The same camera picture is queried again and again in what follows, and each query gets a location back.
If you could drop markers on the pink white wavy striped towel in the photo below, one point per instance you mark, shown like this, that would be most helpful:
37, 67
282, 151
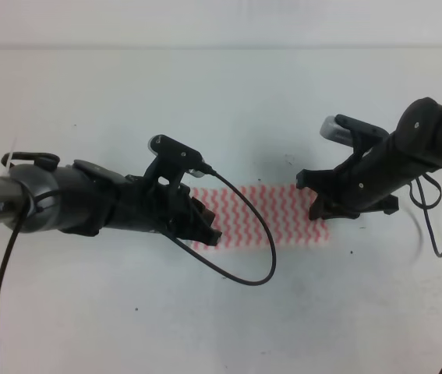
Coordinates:
284, 208

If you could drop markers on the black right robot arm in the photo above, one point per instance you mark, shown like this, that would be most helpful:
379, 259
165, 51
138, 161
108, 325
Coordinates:
418, 133

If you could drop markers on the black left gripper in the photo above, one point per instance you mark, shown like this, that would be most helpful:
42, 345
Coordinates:
145, 205

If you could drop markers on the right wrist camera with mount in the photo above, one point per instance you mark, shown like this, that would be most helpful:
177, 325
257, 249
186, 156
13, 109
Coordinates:
360, 136

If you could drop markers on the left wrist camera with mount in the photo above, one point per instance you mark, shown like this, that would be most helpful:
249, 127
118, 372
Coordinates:
174, 159

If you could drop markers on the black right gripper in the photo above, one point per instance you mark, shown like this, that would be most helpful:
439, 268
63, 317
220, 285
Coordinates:
363, 184

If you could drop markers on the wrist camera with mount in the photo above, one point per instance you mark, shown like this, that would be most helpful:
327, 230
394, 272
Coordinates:
174, 159
360, 136

